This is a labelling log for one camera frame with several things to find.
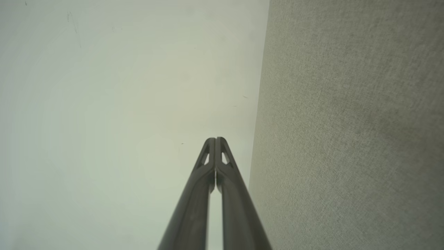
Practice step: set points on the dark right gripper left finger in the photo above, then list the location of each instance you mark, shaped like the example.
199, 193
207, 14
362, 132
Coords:
194, 215

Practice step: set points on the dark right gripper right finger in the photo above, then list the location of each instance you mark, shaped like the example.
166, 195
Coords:
239, 215

